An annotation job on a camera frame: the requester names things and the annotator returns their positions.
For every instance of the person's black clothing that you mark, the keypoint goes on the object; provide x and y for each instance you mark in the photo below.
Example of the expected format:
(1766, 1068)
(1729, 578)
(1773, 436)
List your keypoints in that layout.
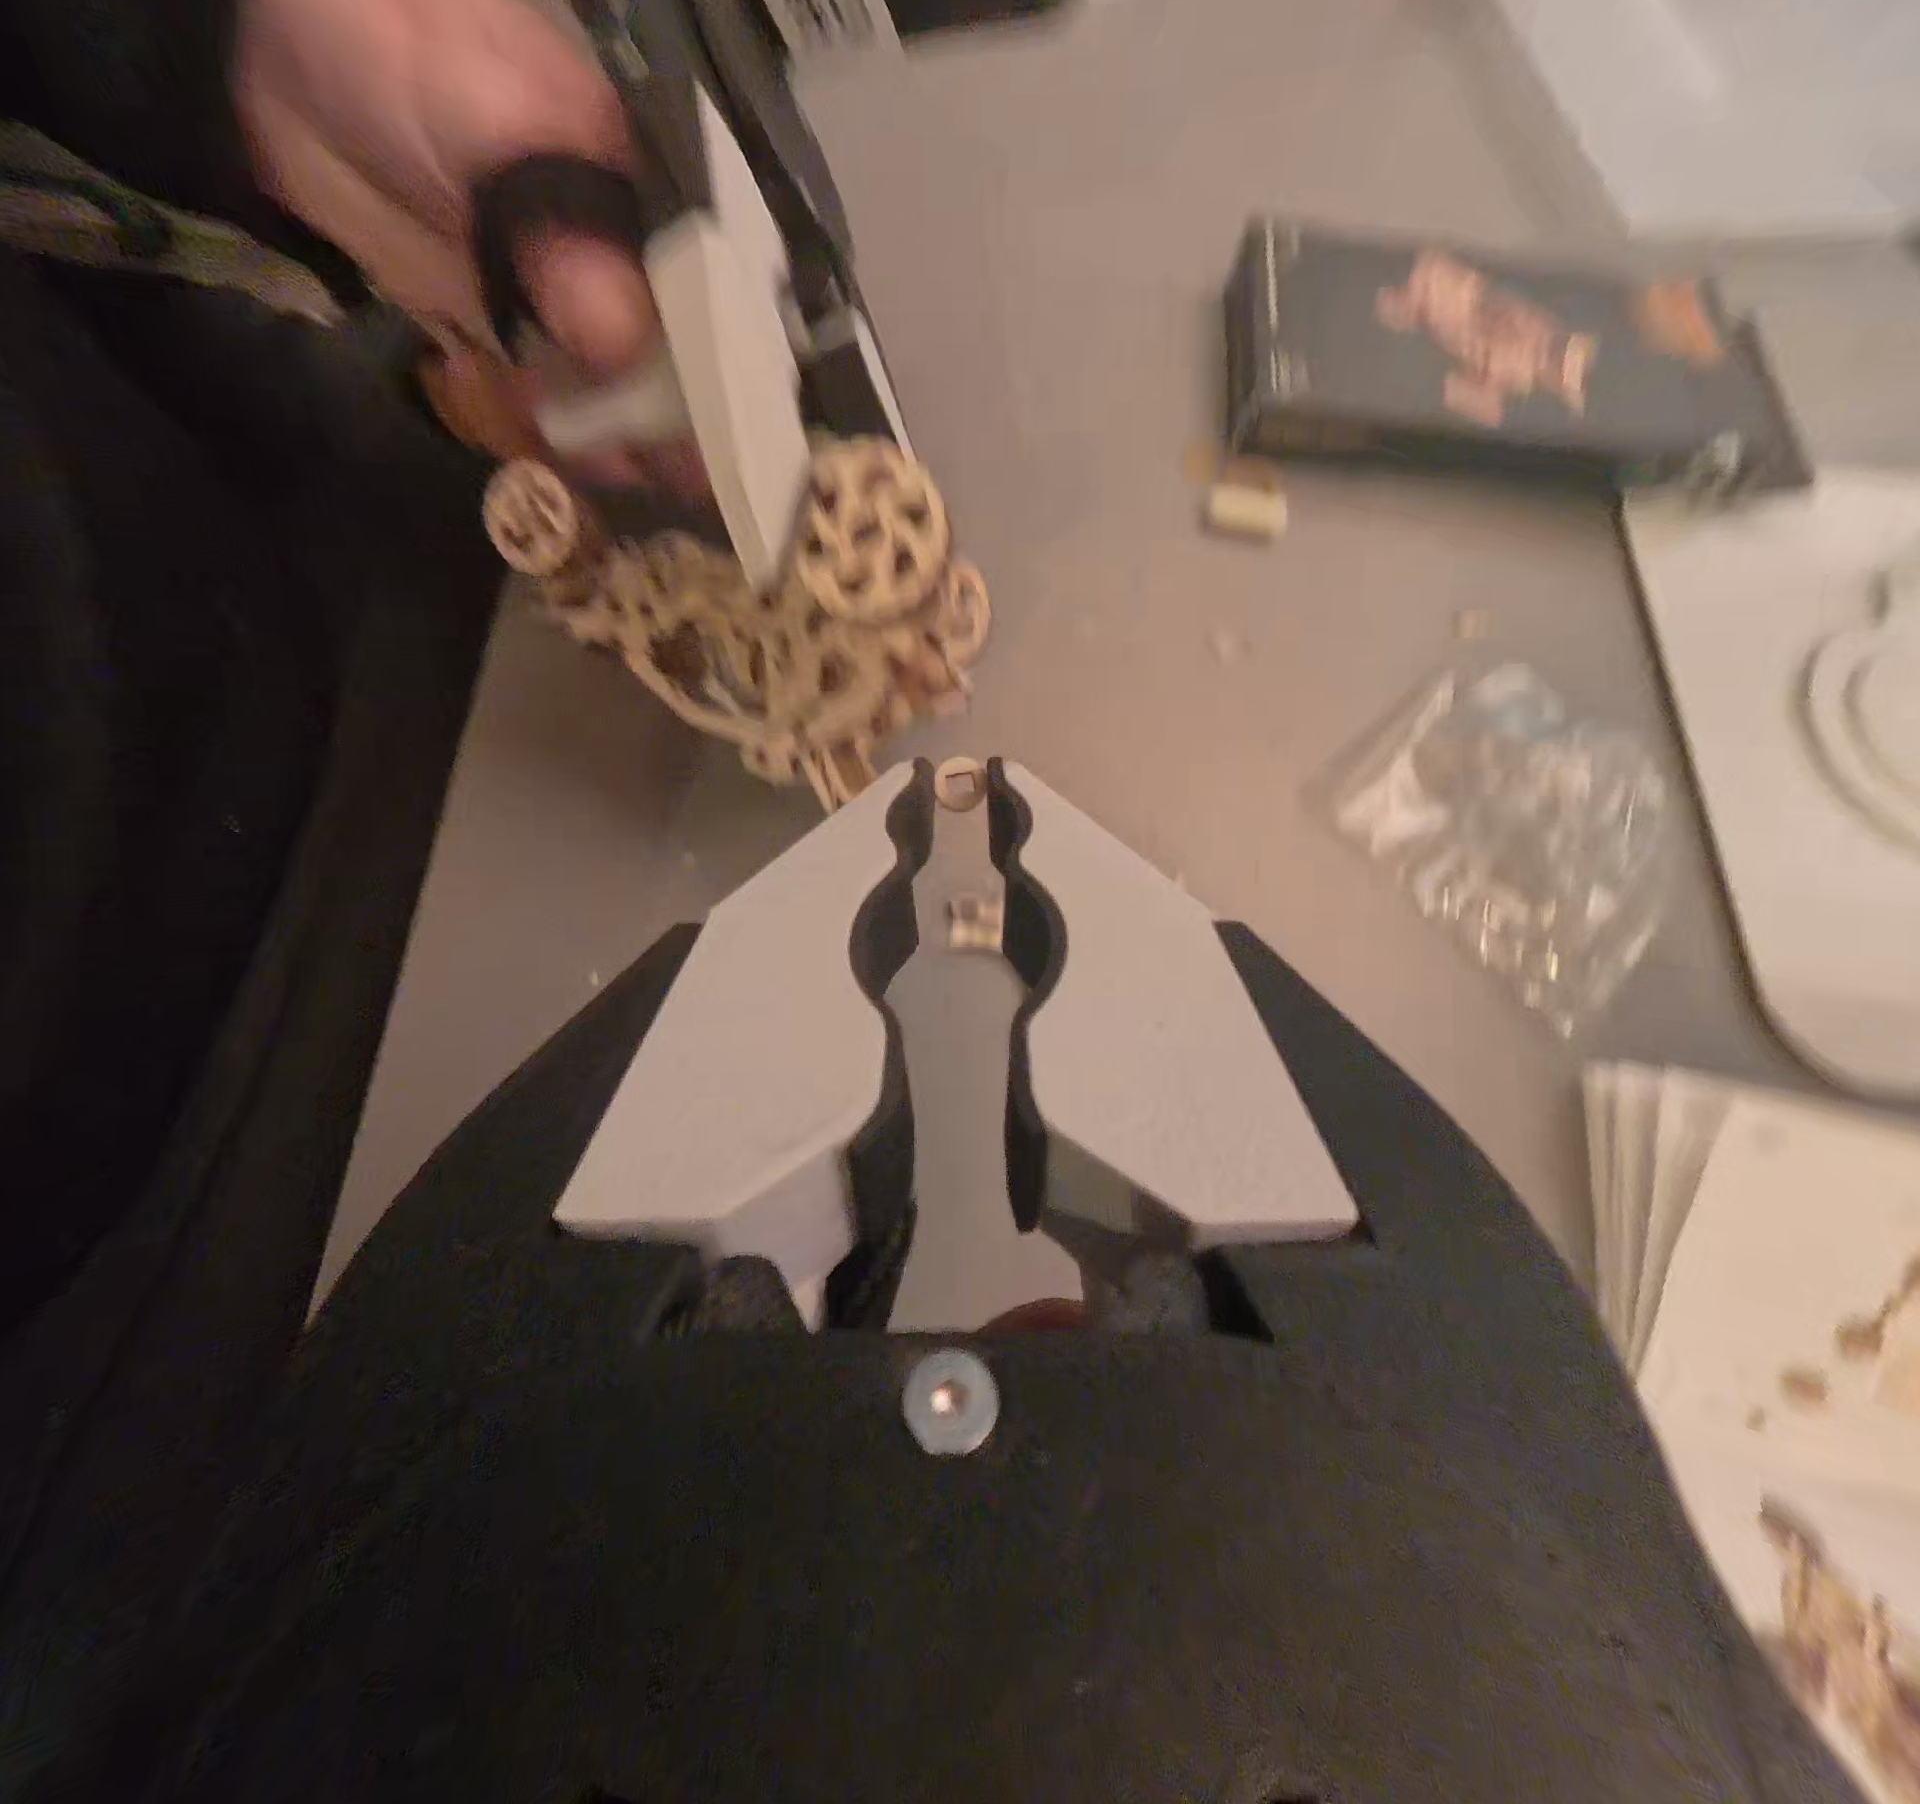
(180, 786)

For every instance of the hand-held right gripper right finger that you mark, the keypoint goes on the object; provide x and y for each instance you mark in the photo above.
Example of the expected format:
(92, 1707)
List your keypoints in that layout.
(1187, 1085)

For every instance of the pale wax cylinder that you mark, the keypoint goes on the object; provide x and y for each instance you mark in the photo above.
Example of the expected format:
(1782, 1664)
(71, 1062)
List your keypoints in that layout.
(1247, 502)

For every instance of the white instruction booklet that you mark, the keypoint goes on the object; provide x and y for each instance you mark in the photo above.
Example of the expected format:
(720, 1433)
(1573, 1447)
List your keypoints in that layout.
(1770, 1310)

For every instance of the small wooden peg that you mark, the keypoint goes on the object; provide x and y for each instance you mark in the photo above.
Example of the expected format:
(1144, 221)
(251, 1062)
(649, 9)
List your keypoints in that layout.
(973, 923)

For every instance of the person's left hand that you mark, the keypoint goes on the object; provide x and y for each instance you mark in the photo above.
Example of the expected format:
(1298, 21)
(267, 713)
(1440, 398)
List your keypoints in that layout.
(392, 64)

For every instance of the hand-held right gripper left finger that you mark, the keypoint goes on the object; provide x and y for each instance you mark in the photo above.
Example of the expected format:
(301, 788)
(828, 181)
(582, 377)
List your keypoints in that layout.
(720, 1085)

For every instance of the small wooden pin part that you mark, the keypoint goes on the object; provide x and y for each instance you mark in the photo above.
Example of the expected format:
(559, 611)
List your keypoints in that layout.
(942, 786)

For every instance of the clear plastic bag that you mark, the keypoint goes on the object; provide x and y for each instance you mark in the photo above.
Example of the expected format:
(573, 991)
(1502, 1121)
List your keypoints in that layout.
(1500, 846)

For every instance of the person's left forearm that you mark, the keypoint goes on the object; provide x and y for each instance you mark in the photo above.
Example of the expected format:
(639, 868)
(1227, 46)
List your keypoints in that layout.
(118, 3)

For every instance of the wooden buggy model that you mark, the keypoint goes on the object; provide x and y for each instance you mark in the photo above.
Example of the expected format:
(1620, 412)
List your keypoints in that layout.
(749, 633)

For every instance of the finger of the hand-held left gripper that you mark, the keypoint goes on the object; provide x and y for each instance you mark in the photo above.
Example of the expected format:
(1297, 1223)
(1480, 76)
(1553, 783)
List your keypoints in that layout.
(734, 365)
(869, 373)

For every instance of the black model kit box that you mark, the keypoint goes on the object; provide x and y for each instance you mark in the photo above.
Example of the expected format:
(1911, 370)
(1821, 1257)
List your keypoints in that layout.
(1500, 350)

